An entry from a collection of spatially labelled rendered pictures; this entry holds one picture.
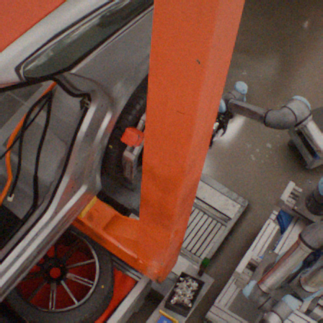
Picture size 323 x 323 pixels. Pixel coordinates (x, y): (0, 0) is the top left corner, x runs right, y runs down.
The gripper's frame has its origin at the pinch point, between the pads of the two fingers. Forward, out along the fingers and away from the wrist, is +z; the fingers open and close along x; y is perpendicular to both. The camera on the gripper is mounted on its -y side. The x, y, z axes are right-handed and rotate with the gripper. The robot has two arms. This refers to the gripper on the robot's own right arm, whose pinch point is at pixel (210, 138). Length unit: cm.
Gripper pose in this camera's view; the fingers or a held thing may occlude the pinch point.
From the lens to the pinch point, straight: 267.9
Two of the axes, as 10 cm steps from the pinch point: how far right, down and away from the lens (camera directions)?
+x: 8.3, 5.0, -2.6
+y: 0.6, -5.3, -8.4
